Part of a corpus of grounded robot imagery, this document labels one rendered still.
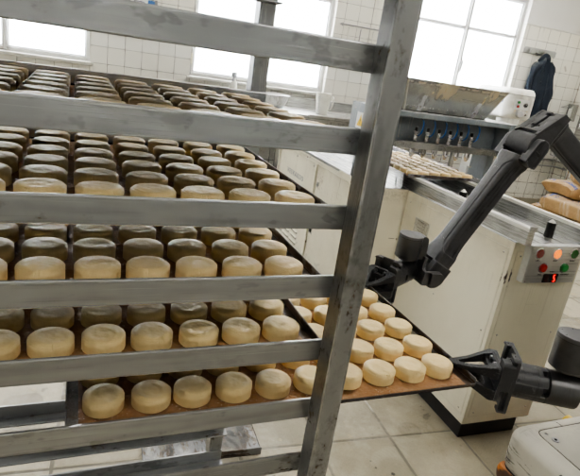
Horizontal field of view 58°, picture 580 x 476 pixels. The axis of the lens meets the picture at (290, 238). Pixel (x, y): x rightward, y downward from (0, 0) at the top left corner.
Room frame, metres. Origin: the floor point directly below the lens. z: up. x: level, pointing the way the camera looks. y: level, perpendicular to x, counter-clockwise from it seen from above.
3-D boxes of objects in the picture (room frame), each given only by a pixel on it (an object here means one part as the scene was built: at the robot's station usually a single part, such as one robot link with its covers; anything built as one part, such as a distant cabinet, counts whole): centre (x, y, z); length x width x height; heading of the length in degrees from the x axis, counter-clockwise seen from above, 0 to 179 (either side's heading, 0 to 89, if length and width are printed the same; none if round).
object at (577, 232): (2.73, -0.69, 0.87); 2.01 x 0.03 x 0.07; 22
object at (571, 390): (0.75, -0.47, 0.88); 0.07 x 0.06 x 0.07; 84
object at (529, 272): (1.77, -0.93, 0.77); 0.24 x 0.04 x 0.14; 112
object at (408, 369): (0.73, -0.22, 0.88); 0.05 x 0.05 x 0.02
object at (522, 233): (2.62, -0.42, 0.87); 2.01 x 0.03 x 0.07; 22
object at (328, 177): (3.01, -0.41, 0.42); 1.28 x 0.72 x 0.84; 22
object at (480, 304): (2.11, -0.79, 0.45); 0.70 x 0.34 x 0.90; 22
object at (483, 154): (2.57, -0.59, 1.01); 0.72 x 0.33 x 0.34; 112
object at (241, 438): (1.71, 0.28, 0.01); 0.60 x 0.40 x 0.03; 21
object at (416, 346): (0.81, -0.25, 0.88); 0.05 x 0.05 x 0.02
